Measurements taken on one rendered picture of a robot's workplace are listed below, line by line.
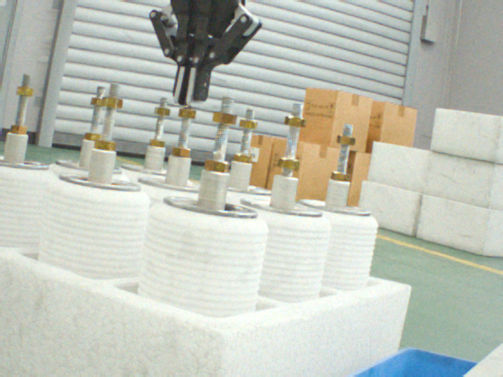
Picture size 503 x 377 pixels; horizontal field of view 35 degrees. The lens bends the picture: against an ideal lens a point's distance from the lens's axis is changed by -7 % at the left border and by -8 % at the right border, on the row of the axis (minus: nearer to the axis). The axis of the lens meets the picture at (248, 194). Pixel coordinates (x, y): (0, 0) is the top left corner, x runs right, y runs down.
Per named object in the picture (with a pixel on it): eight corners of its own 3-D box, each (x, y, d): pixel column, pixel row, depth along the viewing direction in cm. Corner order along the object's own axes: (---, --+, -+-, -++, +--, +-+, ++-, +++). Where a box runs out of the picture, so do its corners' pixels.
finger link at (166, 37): (170, 11, 86) (193, 52, 84) (158, 21, 87) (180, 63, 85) (154, 6, 84) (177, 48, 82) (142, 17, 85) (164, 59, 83)
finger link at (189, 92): (189, 67, 81) (184, 105, 82) (195, 67, 81) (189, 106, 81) (203, 70, 83) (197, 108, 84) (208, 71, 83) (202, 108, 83)
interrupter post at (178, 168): (160, 187, 84) (164, 153, 84) (182, 189, 85) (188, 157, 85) (166, 190, 82) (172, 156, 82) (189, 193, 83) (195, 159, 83)
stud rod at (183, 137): (175, 172, 83) (188, 95, 82) (171, 171, 84) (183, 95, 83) (184, 173, 83) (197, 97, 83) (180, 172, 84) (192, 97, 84)
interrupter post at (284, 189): (298, 215, 78) (304, 179, 77) (280, 214, 76) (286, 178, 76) (279, 211, 79) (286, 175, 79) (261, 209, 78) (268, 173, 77)
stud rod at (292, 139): (283, 185, 78) (295, 103, 78) (292, 187, 78) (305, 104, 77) (277, 184, 77) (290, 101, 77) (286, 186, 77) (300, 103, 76)
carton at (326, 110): (365, 153, 452) (373, 98, 450) (330, 146, 439) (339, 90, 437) (331, 146, 477) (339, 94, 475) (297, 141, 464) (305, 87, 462)
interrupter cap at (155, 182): (128, 180, 85) (129, 174, 85) (198, 189, 88) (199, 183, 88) (148, 190, 79) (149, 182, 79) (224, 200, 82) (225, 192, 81)
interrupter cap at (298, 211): (338, 222, 78) (339, 214, 78) (282, 219, 72) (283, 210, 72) (278, 207, 83) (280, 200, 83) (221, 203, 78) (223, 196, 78)
